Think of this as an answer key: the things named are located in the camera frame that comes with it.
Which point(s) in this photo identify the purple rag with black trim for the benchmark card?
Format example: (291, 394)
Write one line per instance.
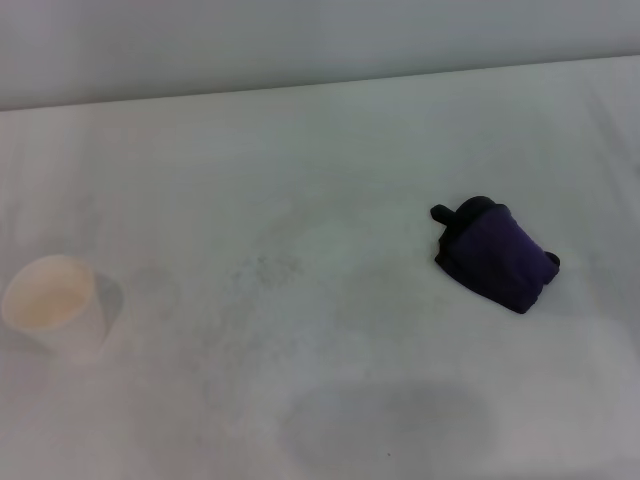
(495, 257)

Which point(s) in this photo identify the white paper cup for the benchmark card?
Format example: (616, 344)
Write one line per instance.
(55, 307)

